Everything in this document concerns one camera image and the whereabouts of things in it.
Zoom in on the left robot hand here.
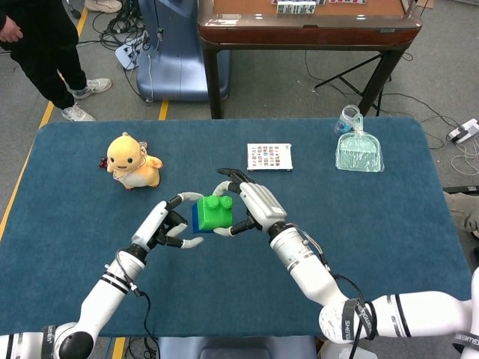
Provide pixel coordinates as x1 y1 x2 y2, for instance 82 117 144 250
129 191 206 252

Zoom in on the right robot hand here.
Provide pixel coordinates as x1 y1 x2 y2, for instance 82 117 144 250
211 168 288 238

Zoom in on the blue building block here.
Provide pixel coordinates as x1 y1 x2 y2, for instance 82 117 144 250
191 202 216 236

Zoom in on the green building block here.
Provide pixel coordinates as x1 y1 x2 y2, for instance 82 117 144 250
196 194 235 231

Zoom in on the printed sticker card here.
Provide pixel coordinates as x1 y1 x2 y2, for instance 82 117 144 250
246 142 293 173

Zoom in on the yellow plush dinosaur toy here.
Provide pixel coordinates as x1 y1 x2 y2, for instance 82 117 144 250
106 131 165 191

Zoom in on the blue table cloth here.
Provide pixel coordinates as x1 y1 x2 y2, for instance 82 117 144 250
0 118 474 339

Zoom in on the clear plastic dustpan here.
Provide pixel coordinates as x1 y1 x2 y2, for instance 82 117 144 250
335 113 385 174

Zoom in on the clear bottle blue label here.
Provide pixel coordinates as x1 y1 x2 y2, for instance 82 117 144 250
333 104 362 135

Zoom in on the blue grey robot torso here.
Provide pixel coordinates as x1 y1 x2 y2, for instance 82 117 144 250
156 335 320 359

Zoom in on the white power strip with plugs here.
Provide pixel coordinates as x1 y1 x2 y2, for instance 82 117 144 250
113 34 151 72

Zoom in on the blue grey machine base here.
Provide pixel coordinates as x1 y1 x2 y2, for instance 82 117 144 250
135 0 231 102

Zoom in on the brown mahjong table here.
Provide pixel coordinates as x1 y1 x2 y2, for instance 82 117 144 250
196 0 424 120

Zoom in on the standing mahjong tile row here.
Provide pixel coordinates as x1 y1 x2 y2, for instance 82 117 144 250
276 0 318 16

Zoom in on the olive fabric item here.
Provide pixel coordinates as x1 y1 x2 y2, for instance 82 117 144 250
442 185 479 241

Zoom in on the person in black clothes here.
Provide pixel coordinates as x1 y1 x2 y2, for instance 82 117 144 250
0 0 114 123

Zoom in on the white power strip black plug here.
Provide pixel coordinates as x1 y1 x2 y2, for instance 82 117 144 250
445 117 479 144

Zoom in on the flat red-print mahjong tile row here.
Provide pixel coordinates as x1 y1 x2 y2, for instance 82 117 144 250
317 0 368 7

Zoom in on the white sneaker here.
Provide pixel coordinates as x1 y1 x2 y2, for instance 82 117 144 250
85 0 123 13

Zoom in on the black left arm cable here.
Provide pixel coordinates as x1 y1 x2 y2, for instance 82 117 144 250
115 249 162 359

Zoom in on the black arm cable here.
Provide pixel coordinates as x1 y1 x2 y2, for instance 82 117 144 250
115 249 162 359
290 223 378 343

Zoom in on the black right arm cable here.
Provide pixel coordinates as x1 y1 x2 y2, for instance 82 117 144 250
290 223 378 343

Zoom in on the long black floor cable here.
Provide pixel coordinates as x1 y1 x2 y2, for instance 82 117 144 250
304 49 461 151

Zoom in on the hanging cable with plug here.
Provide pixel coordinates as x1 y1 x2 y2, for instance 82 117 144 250
156 0 167 42

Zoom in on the black floor cable bundle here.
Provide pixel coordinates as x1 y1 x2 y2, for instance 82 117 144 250
91 6 151 50

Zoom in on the white floor cable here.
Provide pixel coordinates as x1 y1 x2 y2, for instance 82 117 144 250
450 141 479 177

